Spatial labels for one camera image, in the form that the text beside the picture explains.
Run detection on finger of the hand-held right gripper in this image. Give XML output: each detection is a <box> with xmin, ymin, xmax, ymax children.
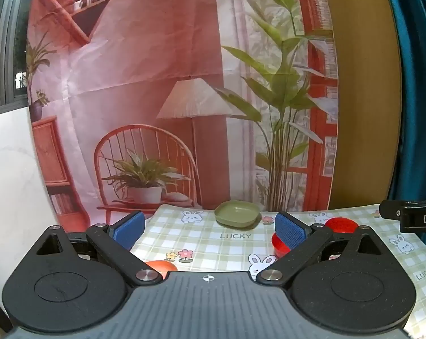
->
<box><xmin>380</xmin><ymin>199</ymin><xmax>426</xmax><ymax>221</ymax></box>

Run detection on printed room scene backdrop cloth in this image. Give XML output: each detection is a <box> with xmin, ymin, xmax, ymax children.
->
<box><xmin>25</xmin><ymin>0</ymin><xmax>341</xmax><ymax>227</ymax></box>

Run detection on yellow wooden panel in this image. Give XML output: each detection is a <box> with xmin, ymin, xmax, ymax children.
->
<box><xmin>321</xmin><ymin>0</ymin><xmax>402</xmax><ymax>210</ymax></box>

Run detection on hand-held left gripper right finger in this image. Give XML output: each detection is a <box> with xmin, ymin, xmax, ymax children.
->
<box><xmin>256</xmin><ymin>212</ymin><xmax>385</xmax><ymax>286</ymax></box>

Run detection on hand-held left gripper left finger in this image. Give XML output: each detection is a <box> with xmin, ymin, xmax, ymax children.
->
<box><xmin>33</xmin><ymin>211</ymin><xmax>163</xmax><ymax>285</ymax></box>

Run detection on teal curtain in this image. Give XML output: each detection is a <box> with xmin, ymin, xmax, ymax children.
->
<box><xmin>379</xmin><ymin>0</ymin><xmax>426</xmax><ymax>202</ymax></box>

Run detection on green square plate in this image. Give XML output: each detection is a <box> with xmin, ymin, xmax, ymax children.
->
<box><xmin>214</xmin><ymin>201</ymin><xmax>261</xmax><ymax>228</ymax></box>

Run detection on orange plastic bowl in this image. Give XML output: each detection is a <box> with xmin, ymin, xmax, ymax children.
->
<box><xmin>144</xmin><ymin>260</ymin><xmax>178</xmax><ymax>276</ymax></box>

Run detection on red plastic bowl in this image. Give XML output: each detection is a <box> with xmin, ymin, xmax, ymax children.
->
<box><xmin>271</xmin><ymin>232</ymin><xmax>291</xmax><ymax>258</ymax></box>
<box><xmin>325</xmin><ymin>217</ymin><xmax>359</xmax><ymax>234</ymax></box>

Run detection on green checked bunny tablecloth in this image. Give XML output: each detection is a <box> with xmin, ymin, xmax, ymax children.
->
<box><xmin>130</xmin><ymin>203</ymin><xmax>426</xmax><ymax>339</ymax></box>

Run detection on dark window frame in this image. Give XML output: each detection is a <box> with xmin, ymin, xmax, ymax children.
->
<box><xmin>0</xmin><ymin>0</ymin><xmax>35</xmax><ymax>117</ymax></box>

